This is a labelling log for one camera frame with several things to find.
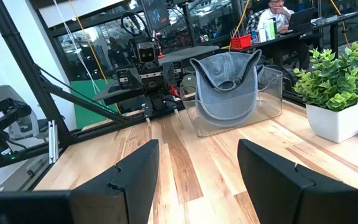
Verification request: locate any dark monitor screen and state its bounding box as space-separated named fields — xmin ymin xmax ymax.
xmin=143 ymin=0 xmax=170 ymax=30

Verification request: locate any grey office chair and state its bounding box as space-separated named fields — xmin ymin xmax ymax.
xmin=0 ymin=84 xmax=48 ymax=141

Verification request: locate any green board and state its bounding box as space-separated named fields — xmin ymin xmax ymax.
xmin=70 ymin=79 xmax=119 ymax=130

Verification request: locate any clear plastic bin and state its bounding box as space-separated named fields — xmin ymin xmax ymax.
xmin=180 ymin=65 xmax=284 ymax=138

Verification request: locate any black aluminium table frame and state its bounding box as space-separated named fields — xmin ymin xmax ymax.
xmin=0 ymin=0 xmax=358 ymax=172

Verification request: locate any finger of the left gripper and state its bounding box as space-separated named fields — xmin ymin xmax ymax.
xmin=167 ymin=83 xmax=180 ymax=116
xmin=142 ymin=96 xmax=154 ymax=122

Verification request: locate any silver metal bracket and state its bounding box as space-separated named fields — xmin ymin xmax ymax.
xmin=47 ymin=119 xmax=59 ymax=165

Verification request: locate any white and green carton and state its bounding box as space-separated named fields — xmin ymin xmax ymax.
xmin=267 ymin=17 xmax=278 ymax=40

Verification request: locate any black office desk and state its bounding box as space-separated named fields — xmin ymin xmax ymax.
xmin=228 ymin=11 xmax=358 ymax=68

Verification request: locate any red plastic box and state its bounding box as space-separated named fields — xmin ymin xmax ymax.
xmin=229 ymin=33 xmax=253 ymax=50

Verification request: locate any grey desk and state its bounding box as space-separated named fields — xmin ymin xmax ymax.
xmin=158 ymin=45 xmax=220 ymax=66

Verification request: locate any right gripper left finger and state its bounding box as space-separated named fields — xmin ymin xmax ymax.
xmin=0 ymin=139 xmax=160 ymax=224

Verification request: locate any person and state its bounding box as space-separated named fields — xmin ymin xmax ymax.
xmin=244 ymin=0 xmax=310 ymax=68

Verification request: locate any black laptop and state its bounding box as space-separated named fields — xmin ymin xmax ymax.
xmin=286 ymin=6 xmax=316 ymax=32

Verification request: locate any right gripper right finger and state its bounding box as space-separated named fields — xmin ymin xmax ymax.
xmin=237 ymin=139 xmax=358 ymax=224

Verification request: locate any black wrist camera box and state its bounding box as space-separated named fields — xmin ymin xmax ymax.
xmin=134 ymin=40 xmax=158 ymax=65

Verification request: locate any green plant in white pot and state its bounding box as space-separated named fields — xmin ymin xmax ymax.
xmin=292 ymin=32 xmax=358 ymax=144

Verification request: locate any yellow extension cord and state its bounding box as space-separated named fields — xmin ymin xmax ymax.
xmin=68 ymin=0 xmax=119 ymax=114

